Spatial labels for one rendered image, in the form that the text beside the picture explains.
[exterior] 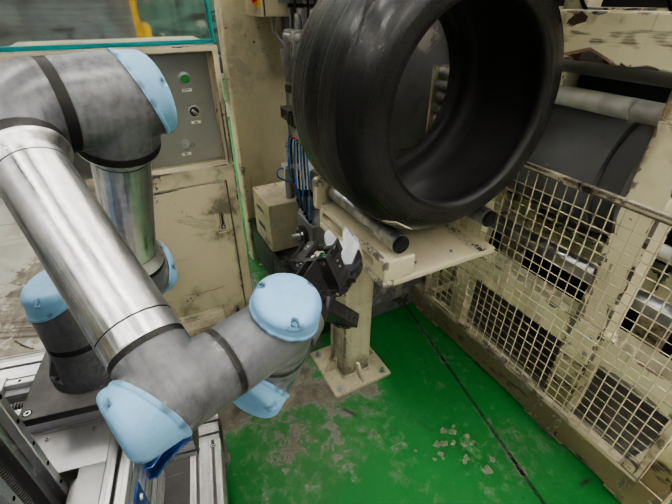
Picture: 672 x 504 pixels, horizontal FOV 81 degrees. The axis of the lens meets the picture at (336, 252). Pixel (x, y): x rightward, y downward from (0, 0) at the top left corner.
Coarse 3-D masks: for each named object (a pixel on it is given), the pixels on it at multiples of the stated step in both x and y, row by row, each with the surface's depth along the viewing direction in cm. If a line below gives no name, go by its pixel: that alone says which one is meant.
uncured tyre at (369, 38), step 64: (320, 0) 79; (384, 0) 65; (448, 0) 66; (512, 0) 89; (320, 64) 74; (384, 64) 67; (512, 64) 101; (320, 128) 78; (384, 128) 73; (448, 128) 117; (512, 128) 104; (384, 192) 81; (448, 192) 109
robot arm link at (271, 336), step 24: (264, 288) 40; (288, 288) 41; (312, 288) 42; (240, 312) 41; (264, 312) 38; (288, 312) 39; (312, 312) 40; (240, 336) 38; (264, 336) 39; (288, 336) 39; (312, 336) 42; (240, 360) 37; (264, 360) 39; (288, 360) 42
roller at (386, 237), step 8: (328, 192) 116; (336, 192) 113; (336, 200) 112; (344, 200) 109; (344, 208) 109; (352, 208) 105; (352, 216) 106; (360, 216) 102; (368, 216) 100; (368, 224) 99; (376, 224) 97; (384, 224) 96; (376, 232) 96; (384, 232) 94; (392, 232) 93; (400, 232) 93; (384, 240) 94; (392, 240) 91; (400, 240) 91; (408, 240) 92; (392, 248) 92; (400, 248) 92
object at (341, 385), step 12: (324, 348) 184; (324, 360) 178; (372, 360) 178; (324, 372) 172; (336, 372) 172; (372, 372) 172; (384, 372) 172; (336, 384) 167; (348, 384) 167; (360, 384) 167; (336, 396) 162
